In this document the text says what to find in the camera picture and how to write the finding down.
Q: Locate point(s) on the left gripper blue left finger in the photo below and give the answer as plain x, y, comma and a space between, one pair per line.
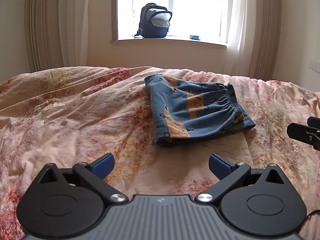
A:
91, 176

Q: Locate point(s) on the pink floral bed quilt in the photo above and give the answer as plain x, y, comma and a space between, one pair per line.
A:
68, 115

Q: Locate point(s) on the cream window curtain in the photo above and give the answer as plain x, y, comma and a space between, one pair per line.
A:
253, 37

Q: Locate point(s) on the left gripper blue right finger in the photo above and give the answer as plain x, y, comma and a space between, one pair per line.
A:
231, 176

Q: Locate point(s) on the small blue red box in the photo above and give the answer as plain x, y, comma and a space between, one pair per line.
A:
194, 37

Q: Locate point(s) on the white wall switch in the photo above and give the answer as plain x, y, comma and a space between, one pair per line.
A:
314, 65

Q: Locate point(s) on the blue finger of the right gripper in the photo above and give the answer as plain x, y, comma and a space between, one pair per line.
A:
313, 122
305, 134

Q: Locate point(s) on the black grey backpack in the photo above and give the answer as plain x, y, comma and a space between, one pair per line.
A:
154, 21

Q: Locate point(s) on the white framed window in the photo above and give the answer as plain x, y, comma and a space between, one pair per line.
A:
204, 18

